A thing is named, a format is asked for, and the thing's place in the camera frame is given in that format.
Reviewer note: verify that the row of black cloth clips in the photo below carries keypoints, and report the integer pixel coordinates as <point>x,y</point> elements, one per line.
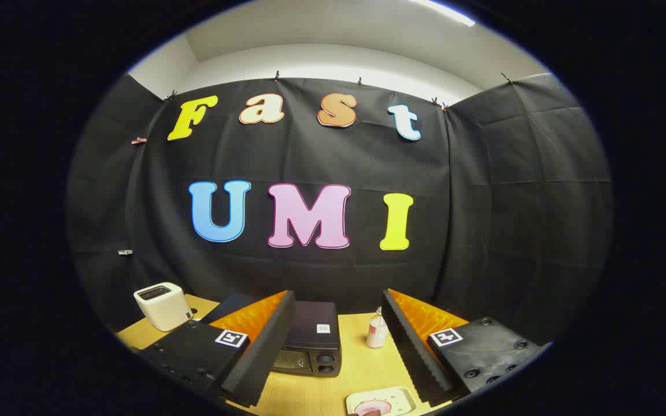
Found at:
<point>277,75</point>

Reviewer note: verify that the white bread toaster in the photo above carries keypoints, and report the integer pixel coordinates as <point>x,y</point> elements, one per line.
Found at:
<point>162,309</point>

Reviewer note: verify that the black toaster oven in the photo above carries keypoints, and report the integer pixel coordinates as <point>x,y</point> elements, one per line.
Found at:
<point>310,329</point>

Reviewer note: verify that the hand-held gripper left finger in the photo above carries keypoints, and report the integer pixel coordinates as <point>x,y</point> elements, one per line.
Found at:
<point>269,346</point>

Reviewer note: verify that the pink ham slice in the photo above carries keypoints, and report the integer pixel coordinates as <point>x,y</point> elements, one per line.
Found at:
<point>380,405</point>

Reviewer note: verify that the cream square plate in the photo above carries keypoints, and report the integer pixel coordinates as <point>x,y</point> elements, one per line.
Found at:
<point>393,395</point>

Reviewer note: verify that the clear bottle pink label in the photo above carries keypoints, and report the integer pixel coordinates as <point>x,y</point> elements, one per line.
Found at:
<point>376,335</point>

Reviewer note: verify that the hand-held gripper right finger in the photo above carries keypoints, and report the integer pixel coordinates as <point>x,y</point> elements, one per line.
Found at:
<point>408,346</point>

